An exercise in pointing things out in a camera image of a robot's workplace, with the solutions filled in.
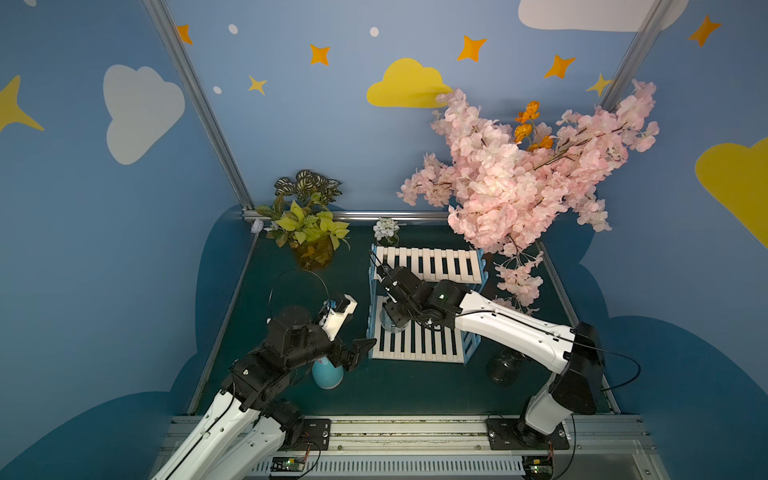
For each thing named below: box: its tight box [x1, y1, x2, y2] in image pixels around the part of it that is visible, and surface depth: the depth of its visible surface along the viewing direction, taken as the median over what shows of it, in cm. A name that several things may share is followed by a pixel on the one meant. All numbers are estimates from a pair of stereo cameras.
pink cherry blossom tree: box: [397, 81, 659, 312], surface depth 61 cm
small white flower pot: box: [372, 217, 400, 247], surface depth 106 cm
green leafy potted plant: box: [256, 169, 351, 271], surface depth 100 cm
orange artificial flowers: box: [514, 100, 553, 152], surface depth 75 cm
